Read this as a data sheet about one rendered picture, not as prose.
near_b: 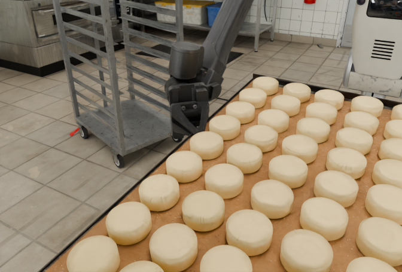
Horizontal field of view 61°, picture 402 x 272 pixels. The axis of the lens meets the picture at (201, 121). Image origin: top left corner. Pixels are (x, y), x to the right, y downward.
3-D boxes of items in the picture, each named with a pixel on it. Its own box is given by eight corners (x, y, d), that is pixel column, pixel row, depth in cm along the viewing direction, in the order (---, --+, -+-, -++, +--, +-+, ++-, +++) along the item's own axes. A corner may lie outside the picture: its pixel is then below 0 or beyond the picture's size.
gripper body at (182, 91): (169, 89, 59) (163, 75, 65) (173, 140, 64) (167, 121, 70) (206, 85, 60) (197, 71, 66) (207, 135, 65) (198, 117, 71)
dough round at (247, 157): (230, 150, 51) (230, 140, 50) (264, 155, 50) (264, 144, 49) (223, 171, 47) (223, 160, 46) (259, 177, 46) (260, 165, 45)
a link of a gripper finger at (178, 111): (177, 125, 53) (168, 100, 61) (180, 162, 57) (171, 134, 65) (219, 119, 54) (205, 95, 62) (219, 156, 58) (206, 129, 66)
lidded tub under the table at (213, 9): (204, 26, 467) (204, 6, 455) (219, 20, 504) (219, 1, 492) (230, 28, 451) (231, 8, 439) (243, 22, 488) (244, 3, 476)
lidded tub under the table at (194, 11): (176, 23, 487) (176, 3, 475) (193, 17, 523) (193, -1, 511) (200, 25, 470) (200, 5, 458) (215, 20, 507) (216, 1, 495)
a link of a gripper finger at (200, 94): (177, 114, 52) (167, 90, 60) (179, 153, 56) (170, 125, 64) (219, 109, 53) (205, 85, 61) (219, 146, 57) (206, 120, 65)
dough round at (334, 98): (325, 113, 59) (327, 103, 58) (307, 101, 63) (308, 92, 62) (348, 107, 61) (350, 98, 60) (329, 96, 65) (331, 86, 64)
